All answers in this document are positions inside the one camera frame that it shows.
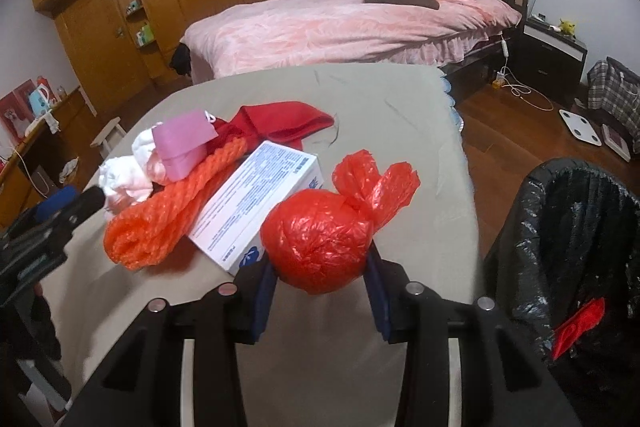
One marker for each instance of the trash bin with black bag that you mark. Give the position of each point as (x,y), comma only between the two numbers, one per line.
(575,232)

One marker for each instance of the white bathroom scale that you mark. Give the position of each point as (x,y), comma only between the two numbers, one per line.
(582,127)

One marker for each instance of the white cardboard box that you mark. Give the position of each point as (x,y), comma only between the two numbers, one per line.
(250,202)

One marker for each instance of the red knotted plastic bag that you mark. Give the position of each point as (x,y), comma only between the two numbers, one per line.
(315,242)

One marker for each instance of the white tissue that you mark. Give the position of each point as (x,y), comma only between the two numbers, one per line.
(122,184)
(144,147)

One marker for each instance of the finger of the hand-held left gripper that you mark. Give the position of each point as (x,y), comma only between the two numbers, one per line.
(55,203)
(85,206)

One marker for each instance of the red gift bag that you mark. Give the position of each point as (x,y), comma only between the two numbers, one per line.
(15,112)

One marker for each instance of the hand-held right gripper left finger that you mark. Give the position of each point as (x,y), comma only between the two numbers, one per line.
(262,307)

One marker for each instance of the pink framed flat object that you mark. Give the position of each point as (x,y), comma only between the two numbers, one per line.
(616,141)

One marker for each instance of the dark nightstand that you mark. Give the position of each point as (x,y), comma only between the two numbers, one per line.
(550,62)

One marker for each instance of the pink bed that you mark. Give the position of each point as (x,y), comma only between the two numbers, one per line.
(310,27)

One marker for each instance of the black cloth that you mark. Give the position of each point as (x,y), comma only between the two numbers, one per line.
(181,57)

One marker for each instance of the white shoe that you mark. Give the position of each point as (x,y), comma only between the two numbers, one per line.
(69,172)

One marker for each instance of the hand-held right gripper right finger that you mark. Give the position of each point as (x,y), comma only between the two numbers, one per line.
(377,302)

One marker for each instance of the white stool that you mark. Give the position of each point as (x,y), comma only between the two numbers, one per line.
(107,132)

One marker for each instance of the yellow plush toy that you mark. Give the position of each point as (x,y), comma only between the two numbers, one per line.
(567,27)

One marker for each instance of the plaid bag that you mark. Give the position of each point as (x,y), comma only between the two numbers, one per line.
(612,89)

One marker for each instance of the green box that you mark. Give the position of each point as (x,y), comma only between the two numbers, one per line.
(144,34)

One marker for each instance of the wooden desk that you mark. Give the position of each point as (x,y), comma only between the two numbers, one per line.
(30,167)

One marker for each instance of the person's left forearm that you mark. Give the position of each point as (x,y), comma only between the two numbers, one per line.
(30,322)

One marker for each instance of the red plastic scrap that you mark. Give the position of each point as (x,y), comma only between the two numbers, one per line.
(580,326)

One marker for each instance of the orange foam mesh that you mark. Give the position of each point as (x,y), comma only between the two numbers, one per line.
(150,227)

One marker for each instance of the pink foam mesh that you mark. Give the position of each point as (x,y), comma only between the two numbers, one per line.
(182,142)

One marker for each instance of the red cloth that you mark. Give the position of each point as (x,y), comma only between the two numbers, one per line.
(280,122)

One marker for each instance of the light blue kettle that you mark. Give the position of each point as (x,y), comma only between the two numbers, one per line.
(41,99)

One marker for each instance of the grey table cloth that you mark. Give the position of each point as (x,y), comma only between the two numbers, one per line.
(390,157)

